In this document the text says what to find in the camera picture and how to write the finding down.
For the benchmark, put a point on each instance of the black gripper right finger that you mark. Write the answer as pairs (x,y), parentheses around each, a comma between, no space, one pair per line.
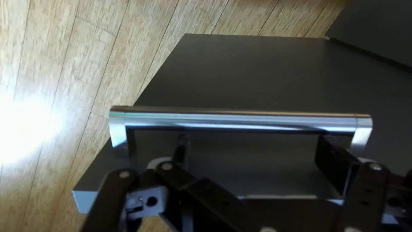
(363,187)

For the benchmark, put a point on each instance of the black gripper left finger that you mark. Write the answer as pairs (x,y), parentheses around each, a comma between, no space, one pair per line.
(166,190)

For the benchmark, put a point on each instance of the brushed metal cabinet door handle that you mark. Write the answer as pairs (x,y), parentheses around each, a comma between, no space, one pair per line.
(123,118)

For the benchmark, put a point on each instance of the dark under-sink cabinet door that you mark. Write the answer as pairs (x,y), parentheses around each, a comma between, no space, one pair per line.
(267,74)

